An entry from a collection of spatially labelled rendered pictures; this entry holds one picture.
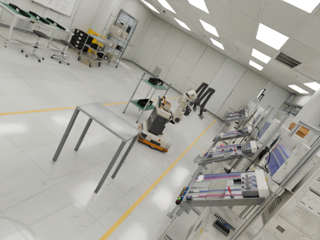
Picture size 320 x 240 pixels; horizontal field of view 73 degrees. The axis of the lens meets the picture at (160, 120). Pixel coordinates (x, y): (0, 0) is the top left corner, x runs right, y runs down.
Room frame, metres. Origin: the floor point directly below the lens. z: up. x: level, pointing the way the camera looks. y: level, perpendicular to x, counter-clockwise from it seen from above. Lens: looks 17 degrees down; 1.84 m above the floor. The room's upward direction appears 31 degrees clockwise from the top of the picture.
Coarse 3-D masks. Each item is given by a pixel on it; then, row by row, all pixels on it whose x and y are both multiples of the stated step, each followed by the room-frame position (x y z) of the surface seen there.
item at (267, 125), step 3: (267, 123) 3.44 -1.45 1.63; (270, 123) 3.46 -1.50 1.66; (264, 126) 3.48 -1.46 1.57; (267, 126) 3.29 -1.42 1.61; (261, 129) 3.53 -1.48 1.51; (264, 129) 3.34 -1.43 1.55; (258, 132) 3.58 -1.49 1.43; (261, 132) 3.34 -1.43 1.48; (264, 132) 3.17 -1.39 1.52; (261, 135) 3.20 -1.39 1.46
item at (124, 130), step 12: (84, 108) 2.27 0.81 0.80; (96, 108) 2.45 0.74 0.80; (72, 120) 2.22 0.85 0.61; (96, 120) 2.18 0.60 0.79; (108, 120) 2.31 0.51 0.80; (120, 120) 2.51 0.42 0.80; (84, 132) 2.63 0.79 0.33; (120, 132) 2.21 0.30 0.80; (132, 132) 2.38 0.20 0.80; (60, 144) 2.22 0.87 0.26; (120, 144) 2.12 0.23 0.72; (132, 144) 2.53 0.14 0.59; (108, 168) 2.12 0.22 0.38; (96, 192) 2.12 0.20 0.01
